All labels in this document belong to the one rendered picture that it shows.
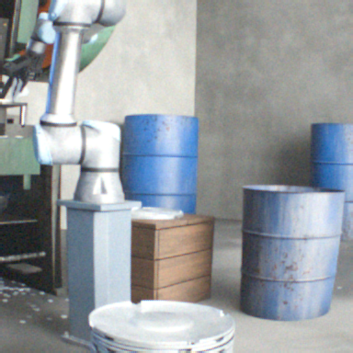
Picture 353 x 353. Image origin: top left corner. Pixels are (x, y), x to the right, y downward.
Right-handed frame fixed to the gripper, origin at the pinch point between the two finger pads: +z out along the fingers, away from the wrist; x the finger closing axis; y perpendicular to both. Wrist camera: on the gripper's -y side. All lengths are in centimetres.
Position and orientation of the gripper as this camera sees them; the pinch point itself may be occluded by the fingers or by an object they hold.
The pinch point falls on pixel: (13, 98)
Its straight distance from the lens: 205.5
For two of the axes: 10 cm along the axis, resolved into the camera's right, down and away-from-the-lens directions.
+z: -3.8, 8.8, 2.8
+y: 5.6, -0.2, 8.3
